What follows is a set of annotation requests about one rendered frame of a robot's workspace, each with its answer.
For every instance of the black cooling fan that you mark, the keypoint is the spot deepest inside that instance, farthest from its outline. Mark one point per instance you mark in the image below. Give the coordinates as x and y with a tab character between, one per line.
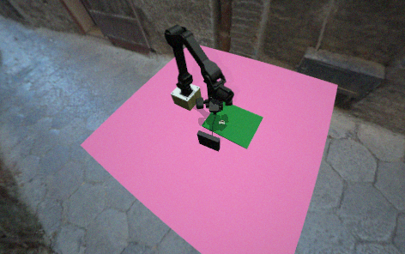
209	141

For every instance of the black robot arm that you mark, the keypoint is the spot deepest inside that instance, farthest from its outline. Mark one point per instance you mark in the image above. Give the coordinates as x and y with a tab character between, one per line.
176	37

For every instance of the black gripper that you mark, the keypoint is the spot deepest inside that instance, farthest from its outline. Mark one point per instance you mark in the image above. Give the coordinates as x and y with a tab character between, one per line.
200	102

